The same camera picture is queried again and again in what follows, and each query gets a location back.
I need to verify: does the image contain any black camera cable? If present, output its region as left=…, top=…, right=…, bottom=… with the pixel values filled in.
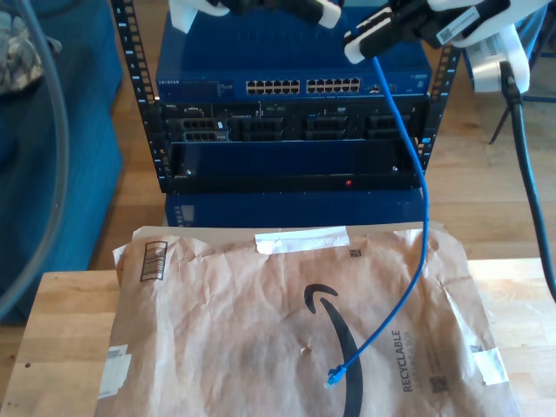
left=498, top=59, right=556, bottom=305

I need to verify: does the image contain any black rack server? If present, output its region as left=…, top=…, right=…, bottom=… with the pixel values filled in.
left=159, top=102, right=426, bottom=143

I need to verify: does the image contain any camouflage cloth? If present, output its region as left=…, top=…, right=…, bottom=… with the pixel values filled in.
left=0, top=10, right=62, bottom=95

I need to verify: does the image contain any blue sofa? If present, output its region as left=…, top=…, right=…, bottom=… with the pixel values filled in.
left=0, top=0, right=123, bottom=327

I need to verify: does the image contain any black rack frame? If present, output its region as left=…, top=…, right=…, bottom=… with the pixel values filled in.
left=110, top=0, right=462, bottom=195

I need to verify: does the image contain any grey translucent hose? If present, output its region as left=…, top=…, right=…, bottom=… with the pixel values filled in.
left=0, top=0, right=71, bottom=310

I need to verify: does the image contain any white printed shipping label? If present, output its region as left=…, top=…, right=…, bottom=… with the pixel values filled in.
left=96, top=343, right=134, bottom=400

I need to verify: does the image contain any dark blue box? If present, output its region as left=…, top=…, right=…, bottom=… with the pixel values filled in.
left=163, top=189, right=429, bottom=230

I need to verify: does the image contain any blue network switch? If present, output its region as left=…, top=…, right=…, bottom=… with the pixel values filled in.
left=155, top=10, right=434, bottom=104

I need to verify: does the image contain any brown paper envelope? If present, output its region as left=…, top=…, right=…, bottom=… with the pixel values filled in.
left=94, top=222, right=522, bottom=417

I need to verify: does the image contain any white tape strip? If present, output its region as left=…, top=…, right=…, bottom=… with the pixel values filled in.
left=254, top=225, right=351, bottom=255

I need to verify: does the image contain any blue network cable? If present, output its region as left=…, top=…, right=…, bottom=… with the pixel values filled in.
left=323, top=55, right=432, bottom=391

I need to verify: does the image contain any white torn tape patch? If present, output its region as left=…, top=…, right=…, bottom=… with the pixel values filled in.
left=470, top=344, right=510, bottom=387

